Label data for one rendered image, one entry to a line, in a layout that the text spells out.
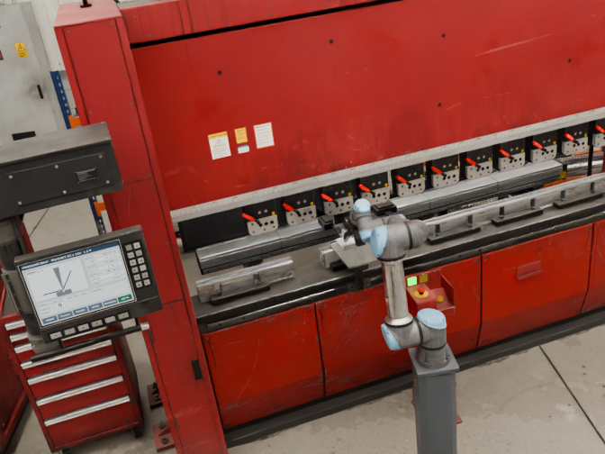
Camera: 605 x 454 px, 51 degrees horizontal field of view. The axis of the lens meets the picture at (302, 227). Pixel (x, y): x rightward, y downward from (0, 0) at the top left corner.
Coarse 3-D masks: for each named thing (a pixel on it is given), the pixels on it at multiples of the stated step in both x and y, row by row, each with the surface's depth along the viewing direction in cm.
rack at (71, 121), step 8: (56, 72) 452; (56, 80) 454; (56, 88) 457; (64, 96) 460; (64, 104) 462; (64, 112) 467; (64, 120) 468; (72, 120) 467; (72, 128) 470; (88, 200) 497; (96, 200) 499; (96, 208) 500; (104, 208) 501; (96, 216) 503; (96, 224) 506; (104, 232) 510
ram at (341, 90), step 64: (448, 0) 293; (512, 0) 303; (576, 0) 314; (192, 64) 269; (256, 64) 277; (320, 64) 286; (384, 64) 296; (448, 64) 306; (512, 64) 317; (576, 64) 329; (192, 128) 280; (320, 128) 299; (384, 128) 309; (448, 128) 320; (512, 128) 332; (192, 192) 292
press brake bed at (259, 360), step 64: (448, 256) 340; (512, 256) 353; (576, 256) 368; (256, 320) 318; (320, 320) 330; (448, 320) 358; (512, 320) 375; (576, 320) 400; (256, 384) 334; (320, 384) 350; (384, 384) 369
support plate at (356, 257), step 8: (336, 248) 325; (352, 248) 323; (360, 248) 322; (368, 248) 321; (344, 256) 316; (352, 256) 315; (360, 256) 314; (368, 256) 313; (352, 264) 308; (360, 264) 308
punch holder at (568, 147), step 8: (568, 128) 343; (576, 128) 345; (584, 128) 347; (560, 136) 348; (576, 136) 347; (584, 136) 349; (560, 144) 351; (568, 144) 348; (576, 144) 349; (584, 144) 351; (560, 152) 352; (568, 152) 350; (576, 152) 351
